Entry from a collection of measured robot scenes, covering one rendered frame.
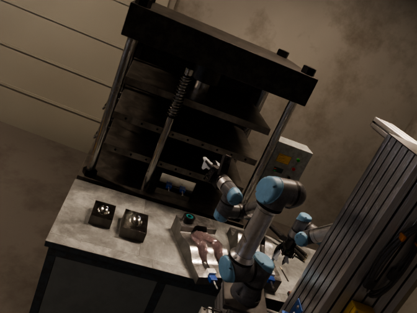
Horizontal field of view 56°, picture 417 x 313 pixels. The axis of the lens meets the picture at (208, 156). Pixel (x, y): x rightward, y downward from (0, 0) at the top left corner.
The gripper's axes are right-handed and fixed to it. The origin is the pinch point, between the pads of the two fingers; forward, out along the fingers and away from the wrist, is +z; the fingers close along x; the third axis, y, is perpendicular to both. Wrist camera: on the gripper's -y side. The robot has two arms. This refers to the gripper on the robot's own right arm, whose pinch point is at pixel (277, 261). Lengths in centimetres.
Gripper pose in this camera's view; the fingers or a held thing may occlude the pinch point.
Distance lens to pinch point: 246.0
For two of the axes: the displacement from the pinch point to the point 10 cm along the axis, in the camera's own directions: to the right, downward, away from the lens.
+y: 0.8, 4.1, -9.1
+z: -3.8, 8.6, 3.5
